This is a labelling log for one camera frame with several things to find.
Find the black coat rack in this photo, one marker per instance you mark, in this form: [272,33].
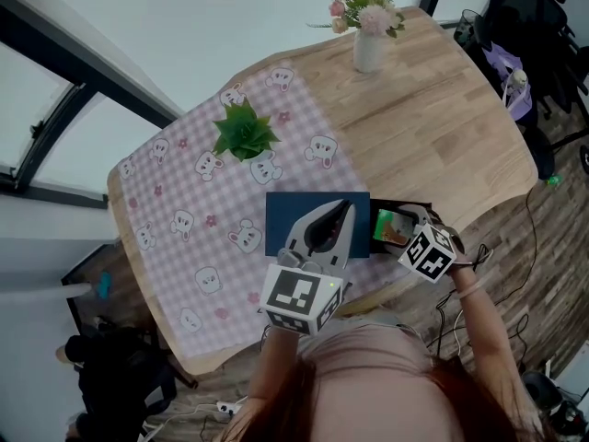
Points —
[585,159]

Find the grey round container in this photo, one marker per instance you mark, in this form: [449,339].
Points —
[543,391]

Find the small white plush toy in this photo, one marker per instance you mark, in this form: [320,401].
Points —
[520,77]

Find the dark blue rectangular tray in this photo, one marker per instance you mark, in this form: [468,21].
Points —
[285,219]

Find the person's right forearm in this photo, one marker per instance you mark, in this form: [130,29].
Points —
[483,334]

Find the purple bag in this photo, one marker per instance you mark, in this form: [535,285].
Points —
[499,60]

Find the green bottle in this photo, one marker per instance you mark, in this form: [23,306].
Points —
[554,180]

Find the pink checked tablecloth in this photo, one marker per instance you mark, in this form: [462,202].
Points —
[193,247]

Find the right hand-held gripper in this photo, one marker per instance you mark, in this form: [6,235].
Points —
[430,256]

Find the white power strip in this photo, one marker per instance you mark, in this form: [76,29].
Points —
[230,407]

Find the green packet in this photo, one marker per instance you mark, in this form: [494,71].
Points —
[389,228]

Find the white vase with flowers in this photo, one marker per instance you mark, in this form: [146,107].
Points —
[368,53]

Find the black mesh office chair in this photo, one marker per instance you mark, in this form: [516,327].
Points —
[520,7]

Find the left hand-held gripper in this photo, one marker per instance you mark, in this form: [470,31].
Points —
[294,297]

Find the small green potted plant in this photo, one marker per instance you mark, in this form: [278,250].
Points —
[244,131]

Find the person's left forearm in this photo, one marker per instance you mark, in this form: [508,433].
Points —
[276,362]

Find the person's pink shirt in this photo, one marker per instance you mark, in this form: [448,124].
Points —
[377,385]

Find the small teal object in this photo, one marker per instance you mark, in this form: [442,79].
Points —
[103,286]

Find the person's grey trousers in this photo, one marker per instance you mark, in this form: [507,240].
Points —
[377,322]

